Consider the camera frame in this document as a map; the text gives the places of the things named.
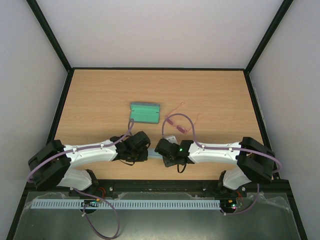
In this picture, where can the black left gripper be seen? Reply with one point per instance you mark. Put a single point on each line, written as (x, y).
(143, 156)

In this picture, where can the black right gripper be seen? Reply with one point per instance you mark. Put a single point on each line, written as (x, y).
(169, 157)

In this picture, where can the light blue cleaning cloth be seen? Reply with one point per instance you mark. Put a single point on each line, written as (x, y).
(154, 155)

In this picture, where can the pink sunglasses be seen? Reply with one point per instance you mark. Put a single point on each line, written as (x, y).
(178, 122)

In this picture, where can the grey-green glasses case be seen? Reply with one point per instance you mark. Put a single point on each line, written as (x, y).
(145, 112)

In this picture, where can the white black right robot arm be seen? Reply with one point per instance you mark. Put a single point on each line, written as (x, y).
(252, 161)

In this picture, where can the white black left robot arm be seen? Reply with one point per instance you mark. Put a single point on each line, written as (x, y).
(56, 165)

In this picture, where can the grey metal front tray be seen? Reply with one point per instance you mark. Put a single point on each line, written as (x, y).
(270, 218)

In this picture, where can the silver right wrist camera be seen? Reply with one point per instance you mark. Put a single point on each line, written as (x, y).
(171, 139)

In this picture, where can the black front frame rail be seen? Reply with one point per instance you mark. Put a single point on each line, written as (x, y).
(196, 188)

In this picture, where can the black back frame rail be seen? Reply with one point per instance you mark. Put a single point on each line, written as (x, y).
(160, 68)

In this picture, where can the black left frame rail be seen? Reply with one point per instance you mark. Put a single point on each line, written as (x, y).
(60, 106)

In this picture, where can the white slotted cable duct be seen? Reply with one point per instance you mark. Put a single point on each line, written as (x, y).
(124, 204)

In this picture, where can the black back left frame post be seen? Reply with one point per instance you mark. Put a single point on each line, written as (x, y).
(39, 15)

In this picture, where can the black frame post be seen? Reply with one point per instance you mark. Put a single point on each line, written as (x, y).
(278, 17)
(39, 15)

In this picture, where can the black back right frame post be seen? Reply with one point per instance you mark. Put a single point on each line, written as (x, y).
(278, 17)

